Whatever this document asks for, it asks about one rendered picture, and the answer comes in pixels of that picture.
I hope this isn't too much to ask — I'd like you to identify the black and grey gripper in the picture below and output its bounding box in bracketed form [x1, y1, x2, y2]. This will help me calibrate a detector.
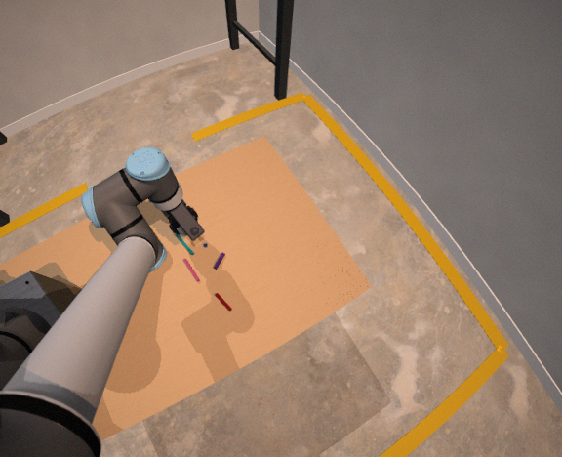
[161, 200, 198, 236]

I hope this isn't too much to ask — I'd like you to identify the purple rod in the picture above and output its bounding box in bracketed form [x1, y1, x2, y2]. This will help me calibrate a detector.
[214, 253, 225, 269]

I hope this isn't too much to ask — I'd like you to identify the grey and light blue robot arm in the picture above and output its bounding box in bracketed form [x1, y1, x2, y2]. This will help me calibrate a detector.
[0, 147, 205, 457]

